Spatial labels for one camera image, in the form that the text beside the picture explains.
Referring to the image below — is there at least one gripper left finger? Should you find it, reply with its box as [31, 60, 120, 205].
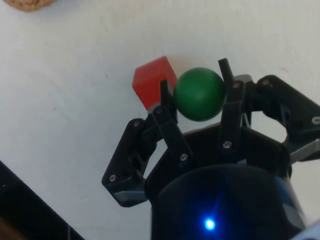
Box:
[101, 79, 195, 208]

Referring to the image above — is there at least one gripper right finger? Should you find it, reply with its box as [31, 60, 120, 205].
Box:
[217, 57, 320, 164]

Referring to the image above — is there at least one red cube block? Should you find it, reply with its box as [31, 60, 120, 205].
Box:
[131, 55, 179, 113]

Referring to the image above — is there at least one brown wicker basket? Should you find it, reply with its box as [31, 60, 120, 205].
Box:
[4, 0, 58, 13]

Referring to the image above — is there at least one green ball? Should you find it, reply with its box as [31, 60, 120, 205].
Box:
[172, 66, 226, 122]

